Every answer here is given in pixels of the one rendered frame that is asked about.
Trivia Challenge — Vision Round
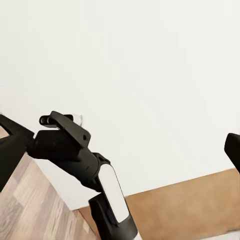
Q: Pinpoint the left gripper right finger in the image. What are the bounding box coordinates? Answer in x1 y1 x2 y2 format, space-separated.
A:
224 133 240 173

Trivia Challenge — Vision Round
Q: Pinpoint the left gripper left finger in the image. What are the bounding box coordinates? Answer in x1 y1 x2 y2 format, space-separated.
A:
0 133 26 193

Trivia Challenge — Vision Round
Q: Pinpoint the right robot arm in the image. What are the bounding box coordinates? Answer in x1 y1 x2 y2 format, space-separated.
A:
0 111 142 240

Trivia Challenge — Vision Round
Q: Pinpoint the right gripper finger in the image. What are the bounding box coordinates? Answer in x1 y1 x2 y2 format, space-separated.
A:
49 111 90 149
0 114 54 154

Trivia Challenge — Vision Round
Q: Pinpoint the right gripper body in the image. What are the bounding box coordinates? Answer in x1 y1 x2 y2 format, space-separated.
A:
27 129 93 176

